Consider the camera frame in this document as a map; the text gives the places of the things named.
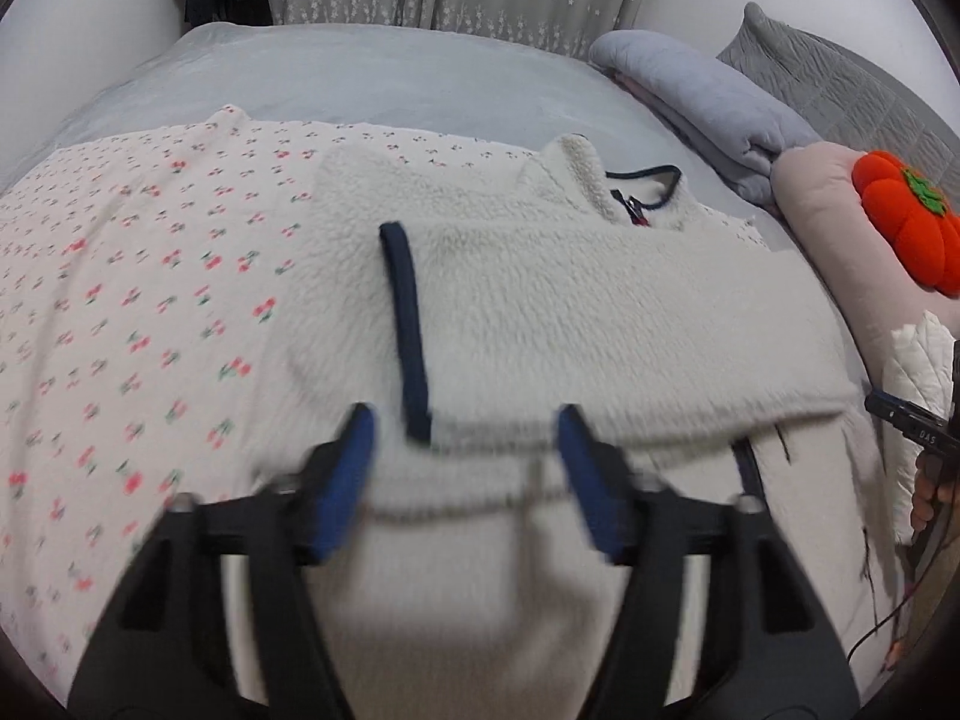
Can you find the person's right hand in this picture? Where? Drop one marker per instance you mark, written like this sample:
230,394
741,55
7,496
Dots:
930,495

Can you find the orange pumpkin plush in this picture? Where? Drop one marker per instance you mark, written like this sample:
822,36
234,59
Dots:
911,232

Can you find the grey quilted pillow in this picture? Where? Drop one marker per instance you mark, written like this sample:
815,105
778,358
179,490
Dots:
840,82

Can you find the white leaf-shaped cushion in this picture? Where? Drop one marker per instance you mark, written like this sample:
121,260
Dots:
919,360

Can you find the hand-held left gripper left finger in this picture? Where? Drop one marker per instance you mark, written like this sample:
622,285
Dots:
351,465

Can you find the pink pillow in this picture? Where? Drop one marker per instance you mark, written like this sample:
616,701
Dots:
817,202

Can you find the folded lavender blanket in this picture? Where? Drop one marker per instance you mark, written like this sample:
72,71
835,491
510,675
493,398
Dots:
697,90

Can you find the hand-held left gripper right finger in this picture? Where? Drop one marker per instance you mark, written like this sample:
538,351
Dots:
589,472

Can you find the grey bed sheet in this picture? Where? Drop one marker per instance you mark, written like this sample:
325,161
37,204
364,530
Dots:
375,79

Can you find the cherry print blanket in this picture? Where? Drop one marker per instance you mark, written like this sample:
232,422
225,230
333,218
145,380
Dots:
135,262

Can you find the white fleece jacket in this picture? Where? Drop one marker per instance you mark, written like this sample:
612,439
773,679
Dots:
570,307

